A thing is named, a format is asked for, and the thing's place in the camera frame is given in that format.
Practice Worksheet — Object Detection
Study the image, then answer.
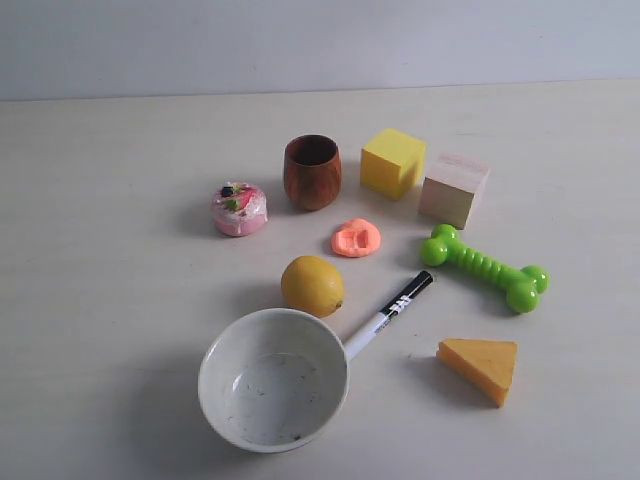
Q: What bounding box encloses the orange putty lump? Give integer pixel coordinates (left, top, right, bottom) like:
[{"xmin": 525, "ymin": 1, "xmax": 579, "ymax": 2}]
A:
[{"xmin": 331, "ymin": 218, "xmax": 382, "ymax": 258}]

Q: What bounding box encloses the yellow lemon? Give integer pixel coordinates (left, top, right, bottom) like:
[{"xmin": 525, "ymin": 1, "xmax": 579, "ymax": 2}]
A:
[{"xmin": 280, "ymin": 255, "xmax": 345, "ymax": 318}]

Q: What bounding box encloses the brown wooden cup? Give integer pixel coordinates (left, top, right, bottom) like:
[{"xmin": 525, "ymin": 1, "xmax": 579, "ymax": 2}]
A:
[{"xmin": 283, "ymin": 134, "xmax": 342, "ymax": 211}]

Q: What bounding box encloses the pink toy cake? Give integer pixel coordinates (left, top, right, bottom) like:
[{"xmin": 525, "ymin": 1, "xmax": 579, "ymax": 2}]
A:
[{"xmin": 211, "ymin": 181, "xmax": 268, "ymax": 237}]

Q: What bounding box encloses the yellow cube block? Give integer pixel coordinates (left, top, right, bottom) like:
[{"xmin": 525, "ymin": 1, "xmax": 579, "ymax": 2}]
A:
[{"xmin": 360, "ymin": 128, "xmax": 428, "ymax": 201}]

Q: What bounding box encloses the black and white marker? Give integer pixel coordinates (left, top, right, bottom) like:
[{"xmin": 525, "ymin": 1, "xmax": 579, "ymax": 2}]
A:
[{"xmin": 344, "ymin": 270, "xmax": 434, "ymax": 362}]

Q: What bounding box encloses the light wooden cube block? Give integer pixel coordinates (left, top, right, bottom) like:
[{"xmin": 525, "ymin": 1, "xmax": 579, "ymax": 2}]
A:
[{"xmin": 418, "ymin": 153, "xmax": 491, "ymax": 229}]

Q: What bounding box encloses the white bowl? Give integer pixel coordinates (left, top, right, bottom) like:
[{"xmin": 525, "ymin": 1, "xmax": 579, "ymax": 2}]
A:
[{"xmin": 198, "ymin": 308, "xmax": 350, "ymax": 454}]

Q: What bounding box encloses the green toy bone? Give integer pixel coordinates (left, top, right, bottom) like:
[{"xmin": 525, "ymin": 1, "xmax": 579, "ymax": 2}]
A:
[{"xmin": 420, "ymin": 224, "xmax": 551, "ymax": 314}]

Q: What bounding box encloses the yellow cheese wedge toy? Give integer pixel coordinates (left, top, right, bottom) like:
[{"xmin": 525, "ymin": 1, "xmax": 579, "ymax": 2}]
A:
[{"xmin": 436, "ymin": 338, "xmax": 518, "ymax": 408}]

